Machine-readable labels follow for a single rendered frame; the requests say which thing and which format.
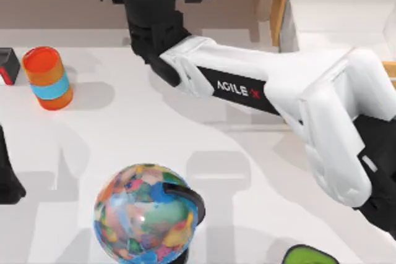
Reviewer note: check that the black and red stapler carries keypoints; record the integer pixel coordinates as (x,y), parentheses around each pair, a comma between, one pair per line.
(7,66)

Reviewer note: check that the green and black object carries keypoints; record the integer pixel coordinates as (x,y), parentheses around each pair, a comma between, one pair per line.
(309,256)

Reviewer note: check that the orange cup with blue band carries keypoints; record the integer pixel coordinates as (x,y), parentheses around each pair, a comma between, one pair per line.
(46,78)

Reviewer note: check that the multicoloured globe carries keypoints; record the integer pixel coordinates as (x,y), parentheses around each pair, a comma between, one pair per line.
(142,214)

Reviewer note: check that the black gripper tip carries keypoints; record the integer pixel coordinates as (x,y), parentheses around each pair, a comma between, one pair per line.
(7,177)

